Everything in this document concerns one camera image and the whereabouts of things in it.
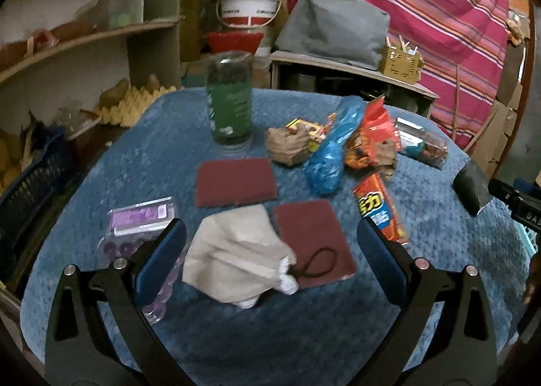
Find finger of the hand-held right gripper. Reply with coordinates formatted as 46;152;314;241
488;178;518;207

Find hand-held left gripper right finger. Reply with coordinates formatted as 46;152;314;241
356;217;499;386

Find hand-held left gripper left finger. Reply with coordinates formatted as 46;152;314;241
44;218;195;386

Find clear jar with white label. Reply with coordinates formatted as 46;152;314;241
395;118;449;170

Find brown paper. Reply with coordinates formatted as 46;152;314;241
372;141;400;182
265;126;315;167

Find person's right forearm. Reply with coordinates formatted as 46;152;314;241
522;253;541;306

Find teal plastic basket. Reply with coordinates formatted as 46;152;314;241
513;223;541;251

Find long red snack packet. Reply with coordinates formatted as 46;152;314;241
353;172;413;247

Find purple bead packet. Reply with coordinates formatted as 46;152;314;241
98;197;189;325

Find maroon scouring pad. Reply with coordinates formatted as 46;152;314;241
273;199;358;289
195;158;279;208

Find cardboard boxes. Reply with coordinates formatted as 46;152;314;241
477;31;529;175

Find blue plastic bag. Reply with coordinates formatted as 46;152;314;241
302;97;366;196

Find blue textured blanket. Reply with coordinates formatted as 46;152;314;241
19;87;531;386

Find low grey cabinet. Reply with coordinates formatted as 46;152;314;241
268;50;441;118

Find dark blue plastic crate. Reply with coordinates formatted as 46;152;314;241
0;126;79;251

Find yellow and red box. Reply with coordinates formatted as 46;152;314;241
284;118;326;146

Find yellow egg tray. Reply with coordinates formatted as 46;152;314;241
95;84;178;127

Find yellow plastic basket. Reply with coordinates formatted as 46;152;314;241
378;35;424;83

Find green glass jar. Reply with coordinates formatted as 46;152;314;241
205;50;254;152

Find large potato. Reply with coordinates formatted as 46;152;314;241
99;78;131;105

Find wooden shelf unit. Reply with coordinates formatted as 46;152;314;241
0;0;187;137

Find grey fabric cover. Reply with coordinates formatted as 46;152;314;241
275;0;392;71

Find reddish brown bundle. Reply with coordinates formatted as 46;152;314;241
26;28;57;49

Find clear plastic container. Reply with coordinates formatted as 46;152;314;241
76;0;144;29

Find white plastic bucket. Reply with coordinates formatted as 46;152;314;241
215;0;282;29

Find beige fabric bundle with strap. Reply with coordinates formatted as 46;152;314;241
182;204;341;311

